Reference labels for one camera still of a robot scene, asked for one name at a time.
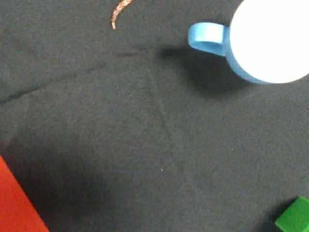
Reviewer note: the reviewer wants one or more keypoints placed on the red square pot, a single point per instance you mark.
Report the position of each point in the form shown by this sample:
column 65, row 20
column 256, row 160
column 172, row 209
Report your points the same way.
column 17, row 214

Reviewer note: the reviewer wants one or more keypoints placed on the black tablecloth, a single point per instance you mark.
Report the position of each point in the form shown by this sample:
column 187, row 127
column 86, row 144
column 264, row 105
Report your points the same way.
column 132, row 130

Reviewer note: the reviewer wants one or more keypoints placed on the orange toy lizard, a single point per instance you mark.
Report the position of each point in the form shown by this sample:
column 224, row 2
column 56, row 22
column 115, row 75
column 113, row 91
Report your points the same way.
column 118, row 9

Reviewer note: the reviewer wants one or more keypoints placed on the green toy block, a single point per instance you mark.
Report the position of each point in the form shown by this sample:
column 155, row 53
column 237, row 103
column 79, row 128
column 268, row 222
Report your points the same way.
column 296, row 217

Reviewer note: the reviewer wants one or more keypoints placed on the blue teacup with handle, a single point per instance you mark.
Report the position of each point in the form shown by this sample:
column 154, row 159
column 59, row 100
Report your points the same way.
column 267, row 41

